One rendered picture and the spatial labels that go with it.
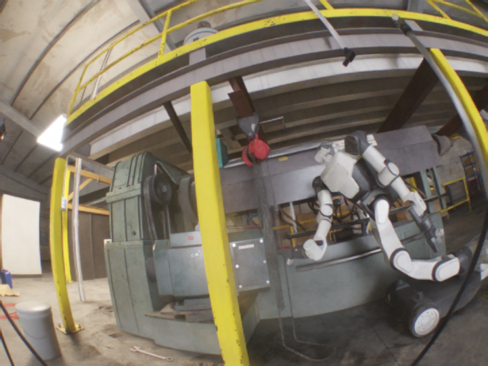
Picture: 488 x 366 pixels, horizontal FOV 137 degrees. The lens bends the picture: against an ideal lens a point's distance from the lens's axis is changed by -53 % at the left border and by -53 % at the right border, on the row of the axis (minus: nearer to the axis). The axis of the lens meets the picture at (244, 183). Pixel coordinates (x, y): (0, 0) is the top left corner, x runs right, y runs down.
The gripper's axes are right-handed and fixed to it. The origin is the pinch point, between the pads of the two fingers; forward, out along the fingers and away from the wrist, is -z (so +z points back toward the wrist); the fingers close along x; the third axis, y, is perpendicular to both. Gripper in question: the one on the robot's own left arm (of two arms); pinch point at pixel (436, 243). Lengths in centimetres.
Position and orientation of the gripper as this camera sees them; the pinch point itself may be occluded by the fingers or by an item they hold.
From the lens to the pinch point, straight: 128.9
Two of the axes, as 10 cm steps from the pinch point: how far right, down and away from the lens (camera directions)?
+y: 1.9, -5.9, -7.8
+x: -8.8, 2.5, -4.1
